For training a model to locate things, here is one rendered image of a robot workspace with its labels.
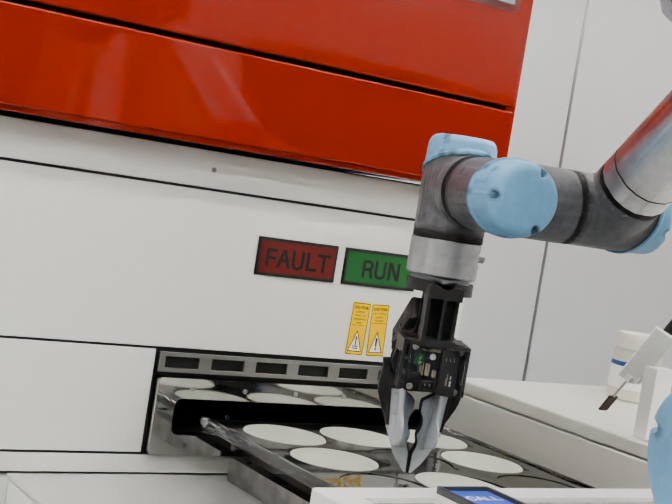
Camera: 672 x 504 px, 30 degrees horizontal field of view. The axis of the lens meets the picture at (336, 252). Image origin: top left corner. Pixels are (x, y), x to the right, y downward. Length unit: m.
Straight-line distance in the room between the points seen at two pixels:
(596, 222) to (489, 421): 0.50
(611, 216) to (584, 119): 2.65
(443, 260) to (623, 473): 0.37
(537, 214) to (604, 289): 2.84
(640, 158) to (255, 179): 0.53
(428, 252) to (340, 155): 0.29
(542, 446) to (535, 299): 2.25
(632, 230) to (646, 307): 2.91
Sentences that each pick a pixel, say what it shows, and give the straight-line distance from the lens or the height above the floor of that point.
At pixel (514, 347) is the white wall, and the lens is 3.83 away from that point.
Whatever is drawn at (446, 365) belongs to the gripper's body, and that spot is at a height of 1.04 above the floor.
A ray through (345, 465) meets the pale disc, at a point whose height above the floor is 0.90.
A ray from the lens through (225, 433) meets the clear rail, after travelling 1.47.
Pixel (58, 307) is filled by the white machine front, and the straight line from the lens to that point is 1.47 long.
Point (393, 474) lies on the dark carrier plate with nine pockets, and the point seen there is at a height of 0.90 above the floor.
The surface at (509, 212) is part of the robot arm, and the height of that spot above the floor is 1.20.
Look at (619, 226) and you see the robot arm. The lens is 1.27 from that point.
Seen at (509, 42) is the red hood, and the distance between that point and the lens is 1.70.
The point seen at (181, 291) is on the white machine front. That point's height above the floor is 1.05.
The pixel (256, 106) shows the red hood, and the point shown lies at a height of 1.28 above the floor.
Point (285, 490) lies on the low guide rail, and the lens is 1.46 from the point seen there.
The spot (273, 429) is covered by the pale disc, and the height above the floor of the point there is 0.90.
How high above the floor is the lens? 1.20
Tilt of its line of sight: 3 degrees down
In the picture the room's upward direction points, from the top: 9 degrees clockwise
